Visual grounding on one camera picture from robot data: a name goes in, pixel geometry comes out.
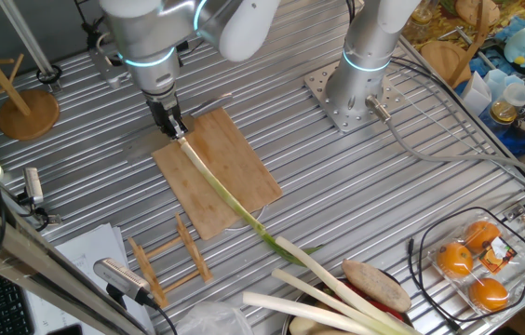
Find glass flask with yellow liquid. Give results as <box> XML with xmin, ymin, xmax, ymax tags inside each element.
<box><xmin>489</xmin><ymin>82</ymin><xmax>525</xmax><ymax>126</ymax></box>

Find orange fruit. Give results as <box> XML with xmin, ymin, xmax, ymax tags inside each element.
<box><xmin>467</xmin><ymin>276</ymin><xmax>510</xmax><ymax>313</ymax></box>
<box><xmin>464</xmin><ymin>220</ymin><xmax>502</xmax><ymax>255</ymax></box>
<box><xmin>435</xmin><ymin>241</ymin><xmax>475</xmax><ymax>279</ymax></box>

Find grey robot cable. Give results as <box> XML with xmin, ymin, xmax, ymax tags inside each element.
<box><xmin>364</xmin><ymin>94</ymin><xmax>525</xmax><ymax>186</ymax></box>

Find wooden mug tree stand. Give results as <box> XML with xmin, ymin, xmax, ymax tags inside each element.
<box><xmin>0</xmin><ymin>20</ymin><xmax>61</xmax><ymax>142</ymax></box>
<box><xmin>419</xmin><ymin>0</ymin><xmax>492</xmax><ymax>89</ymax></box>

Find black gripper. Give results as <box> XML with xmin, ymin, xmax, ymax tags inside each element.
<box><xmin>145</xmin><ymin>98</ymin><xmax>189</xmax><ymax>141</ymax></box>

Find steel cleaver knife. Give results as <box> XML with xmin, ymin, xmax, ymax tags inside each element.
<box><xmin>125</xmin><ymin>91</ymin><xmax>235</xmax><ymax>165</ymax></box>

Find round woven wooden item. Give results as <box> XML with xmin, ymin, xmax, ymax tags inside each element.
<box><xmin>454</xmin><ymin>0</ymin><xmax>502</xmax><ymax>28</ymax></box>

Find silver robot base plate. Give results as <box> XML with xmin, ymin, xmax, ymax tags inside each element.
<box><xmin>303</xmin><ymin>60</ymin><xmax>406</xmax><ymax>135</ymax></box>

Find wooden knife rack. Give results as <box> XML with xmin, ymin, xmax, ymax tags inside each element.
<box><xmin>127</xmin><ymin>212</ymin><xmax>214</xmax><ymax>309</ymax></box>

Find black cables at robot base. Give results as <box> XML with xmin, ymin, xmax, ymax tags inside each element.
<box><xmin>389</xmin><ymin>55</ymin><xmax>525</xmax><ymax>190</ymax></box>

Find metal bowl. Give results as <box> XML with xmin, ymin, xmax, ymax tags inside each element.
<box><xmin>280</xmin><ymin>277</ymin><xmax>413</xmax><ymax>335</ymax></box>

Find white paper sheets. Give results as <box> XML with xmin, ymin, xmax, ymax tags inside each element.
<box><xmin>24</xmin><ymin>222</ymin><xmax>156</xmax><ymax>335</ymax></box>

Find small silver camera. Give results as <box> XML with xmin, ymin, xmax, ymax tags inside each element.
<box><xmin>22</xmin><ymin>166</ymin><xmax>46</xmax><ymax>207</ymax></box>

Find brown sweet potato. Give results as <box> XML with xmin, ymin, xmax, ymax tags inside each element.
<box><xmin>340</xmin><ymin>258</ymin><xmax>413</xmax><ymax>314</ymax></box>

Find metal camera mount clamp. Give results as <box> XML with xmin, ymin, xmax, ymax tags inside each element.
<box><xmin>14</xmin><ymin>190</ymin><xmax>62</xmax><ymax>232</ymax></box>

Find long scallion with green top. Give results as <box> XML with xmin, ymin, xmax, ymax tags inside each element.
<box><xmin>177</xmin><ymin>137</ymin><xmax>324</xmax><ymax>268</ymax></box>

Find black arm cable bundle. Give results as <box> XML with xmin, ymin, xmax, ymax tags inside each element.
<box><xmin>343</xmin><ymin>0</ymin><xmax>357</xmax><ymax>27</ymax></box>

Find clear plastic bag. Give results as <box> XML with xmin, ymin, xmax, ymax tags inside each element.
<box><xmin>175</xmin><ymin>301</ymin><xmax>255</xmax><ymax>335</ymax></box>

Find white paper box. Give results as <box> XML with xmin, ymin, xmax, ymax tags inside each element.
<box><xmin>459</xmin><ymin>71</ymin><xmax>495</xmax><ymax>117</ymax></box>

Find thin black cable loop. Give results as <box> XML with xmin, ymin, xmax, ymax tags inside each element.
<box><xmin>405</xmin><ymin>206</ymin><xmax>525</xmax><ymax>334</ymax></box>

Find clear glass bottle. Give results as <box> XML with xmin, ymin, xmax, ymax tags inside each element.
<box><xmin>403</xmin><ymin>0</ymin><xmax>437</xmax><ymax>41</ymax></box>

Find aluminium pole with black ring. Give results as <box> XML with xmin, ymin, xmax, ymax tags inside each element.
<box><xmin>0</xmin><ymin>0</ymin><xmax>64</xmax><ymax>93</ymax></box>

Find blue cloth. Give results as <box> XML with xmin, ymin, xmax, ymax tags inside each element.
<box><xmin>466</xmin><ymin>8</ymin><xmax>525</xmax><ymax>157</ymax></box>

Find aluminium frame beam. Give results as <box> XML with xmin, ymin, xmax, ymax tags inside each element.
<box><xmin>0</xmin><ymin>185</ymin><xmax>151</xmax><ymax>335</ymax></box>

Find wooden cutting board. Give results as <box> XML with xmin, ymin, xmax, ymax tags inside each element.
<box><xmin>151</xmin><ymin>107</ymin><xmax>284</xmax><ymax>242</ymax></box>

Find pale potato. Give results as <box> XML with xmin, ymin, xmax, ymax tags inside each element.
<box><xmin>289</xmin><ymin>315</ymin><xmax>338</xmax><ymax>335</ymax></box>

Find silver camera with black cable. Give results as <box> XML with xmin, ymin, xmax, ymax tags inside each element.
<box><xmin>93</xmin><ymin>257</ymin><xmax>179</xmax><ymax>335</ymax></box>

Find black stand with thin rod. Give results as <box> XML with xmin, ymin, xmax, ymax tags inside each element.
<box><xmin>74</xmin><ymin>0</ymin><xmax>91</xmax><ymax>29</ymax></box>

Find orange label sticker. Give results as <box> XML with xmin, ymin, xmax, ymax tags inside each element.
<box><xmin>478</xmin><ymin>235</ymin><xmax>518</xmax><ymax>275</ymax></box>

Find red vegetable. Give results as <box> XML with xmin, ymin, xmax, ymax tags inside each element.
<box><xmin>330</xmin><ymin>277</ymin><xmax>407</xmax><ymax>323</ymax></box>

